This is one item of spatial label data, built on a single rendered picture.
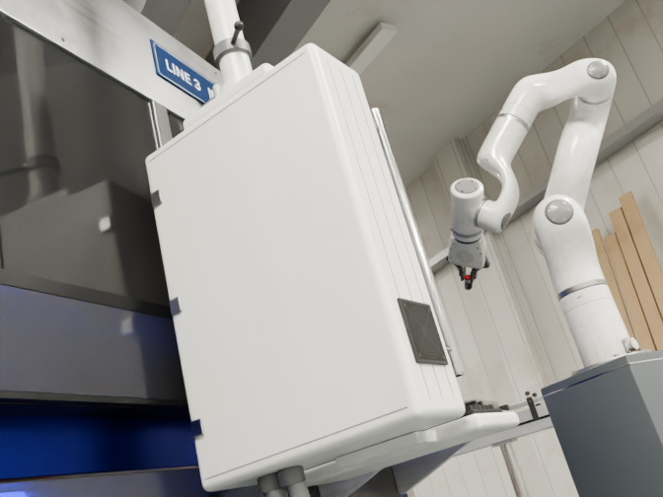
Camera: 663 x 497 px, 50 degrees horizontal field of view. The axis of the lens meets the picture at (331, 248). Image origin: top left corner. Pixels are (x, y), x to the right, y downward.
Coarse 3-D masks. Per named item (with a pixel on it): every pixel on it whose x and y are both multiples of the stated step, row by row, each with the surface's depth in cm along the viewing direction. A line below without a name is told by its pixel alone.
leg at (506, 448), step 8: (512, 440) 291; (504, 448) 294; (512, 448) 294; (504, 456) 293; (512, 456) 292; (512, 464) 291; (512, 472) 290; (520, 472) 290; (512, 480) 290; (520, 480) 288; (520, 488) 287; (520, 496) 287; (528, 496) 287
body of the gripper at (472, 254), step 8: (456, 240) 191; (480, 240) 190; (456, 248) 193; (464, 248) 192; (472, 248) 191; (480, 248) 190; (448, 256) 197; (456, 256) 195; (464, 256) 194; (472, 256) 193; (480, 256) 192; (456, 264) 197; (464, 264) 196; (472, 264) 195; (480, 264) 194
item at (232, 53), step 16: (208, 0) 166; (224, 0) 164; (208, 16) 166; (224, 16) 163; (224, 32) 161; (240, 32) 163; (224, 48) 159; (240, 48) 159; (224, 64) 159; (240, 64) 158; (224, 80) 158
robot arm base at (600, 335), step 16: (592, 288) 166; (608, 288) 168; (560, 304) 171; (576, 304) 166; (592, 304) 165; (608, 304) 165; (576, 320) 166; (592, 320) 164; (608, 320) 163; (576, 336) 167; (592, 336) 163; (608, 336) 162; (624, 336) 162; (592, 352) 163; (608, 352) 161; (624, 352) 160; (640, 352) 157
